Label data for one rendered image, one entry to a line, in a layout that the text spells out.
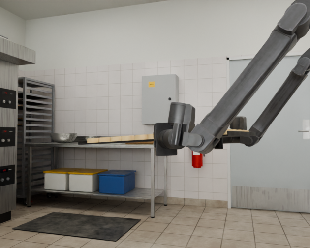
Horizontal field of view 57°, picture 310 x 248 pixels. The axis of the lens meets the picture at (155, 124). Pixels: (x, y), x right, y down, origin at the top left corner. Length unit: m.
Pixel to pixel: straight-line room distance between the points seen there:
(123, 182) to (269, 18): 2.91
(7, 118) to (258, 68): 3.24
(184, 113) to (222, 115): 0.10
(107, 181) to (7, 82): 1.69
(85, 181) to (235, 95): 3.43
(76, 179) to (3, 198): 0.92
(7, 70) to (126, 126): 1.78
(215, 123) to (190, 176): 3.46
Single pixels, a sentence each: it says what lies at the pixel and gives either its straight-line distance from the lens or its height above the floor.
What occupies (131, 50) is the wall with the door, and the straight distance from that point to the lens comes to 4.57.
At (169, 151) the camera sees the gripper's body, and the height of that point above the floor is 0.96.
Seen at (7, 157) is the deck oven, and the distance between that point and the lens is 3.72.
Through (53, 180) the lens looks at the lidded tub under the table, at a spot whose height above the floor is 0.37.
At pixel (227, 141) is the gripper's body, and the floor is 0.98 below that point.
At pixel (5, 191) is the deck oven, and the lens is 3.76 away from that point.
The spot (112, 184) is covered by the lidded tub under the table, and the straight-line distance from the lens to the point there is 3.85.
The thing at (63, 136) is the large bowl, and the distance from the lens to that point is 4.22.
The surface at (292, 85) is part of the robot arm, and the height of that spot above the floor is 1.20.
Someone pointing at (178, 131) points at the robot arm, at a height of 1.02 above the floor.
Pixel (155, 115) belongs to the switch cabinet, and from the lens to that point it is 4.05.
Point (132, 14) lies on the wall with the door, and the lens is 4.75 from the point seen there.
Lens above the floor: 1.01
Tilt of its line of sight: 2 degrees up
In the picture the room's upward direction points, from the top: straight up
